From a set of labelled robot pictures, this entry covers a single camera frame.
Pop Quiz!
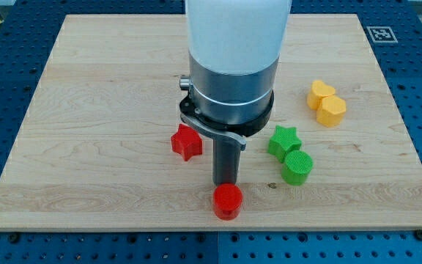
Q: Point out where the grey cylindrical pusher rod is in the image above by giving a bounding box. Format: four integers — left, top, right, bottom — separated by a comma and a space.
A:
212, 139, 241, 186

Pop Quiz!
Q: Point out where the black flange with metal bracket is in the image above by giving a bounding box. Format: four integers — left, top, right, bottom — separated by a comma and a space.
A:
179, 92, 274, 151

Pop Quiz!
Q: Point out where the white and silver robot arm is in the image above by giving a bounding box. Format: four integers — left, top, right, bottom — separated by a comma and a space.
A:
179, 0, 292, 186

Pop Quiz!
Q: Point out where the red star block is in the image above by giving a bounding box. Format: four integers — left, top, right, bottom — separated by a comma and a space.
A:
171, 124, 203, 161

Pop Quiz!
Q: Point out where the green star block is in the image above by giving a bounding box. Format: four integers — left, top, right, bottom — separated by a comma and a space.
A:
267, 125, 302, 163

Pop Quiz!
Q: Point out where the red cylinder block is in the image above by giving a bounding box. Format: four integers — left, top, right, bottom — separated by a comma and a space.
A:
212, 183, 243, 221

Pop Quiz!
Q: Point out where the green cylinder block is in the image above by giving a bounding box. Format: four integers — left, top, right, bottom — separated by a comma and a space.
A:
281, 150, 314, 186

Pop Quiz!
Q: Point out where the yellow heart block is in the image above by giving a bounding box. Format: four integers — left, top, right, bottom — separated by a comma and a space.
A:
306, 80, 336, 110

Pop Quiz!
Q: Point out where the yellow hexagon block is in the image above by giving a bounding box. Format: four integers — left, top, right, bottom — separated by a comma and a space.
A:
316, 95, 347, 127

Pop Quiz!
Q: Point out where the light wooden board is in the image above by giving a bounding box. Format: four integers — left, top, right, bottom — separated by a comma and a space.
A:
0, 14, 422, 232

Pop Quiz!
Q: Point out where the white fiducial marker tag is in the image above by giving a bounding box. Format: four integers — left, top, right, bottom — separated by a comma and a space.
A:
366, 26, 398, 43

